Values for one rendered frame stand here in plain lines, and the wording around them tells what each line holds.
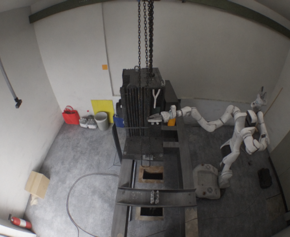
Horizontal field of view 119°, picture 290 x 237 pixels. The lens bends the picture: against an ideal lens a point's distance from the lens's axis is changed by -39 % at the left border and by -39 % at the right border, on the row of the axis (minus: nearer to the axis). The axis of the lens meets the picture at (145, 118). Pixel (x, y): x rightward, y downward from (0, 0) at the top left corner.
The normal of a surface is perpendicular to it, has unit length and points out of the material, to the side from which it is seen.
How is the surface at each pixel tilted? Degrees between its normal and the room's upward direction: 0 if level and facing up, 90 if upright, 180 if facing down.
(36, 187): 0
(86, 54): 90
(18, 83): 90
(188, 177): 0
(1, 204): 90
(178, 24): 90
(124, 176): 0
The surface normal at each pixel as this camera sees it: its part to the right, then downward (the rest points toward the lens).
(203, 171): -0.14, 0.46
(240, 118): -0.15, 0.68
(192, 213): 0.00, -0.73
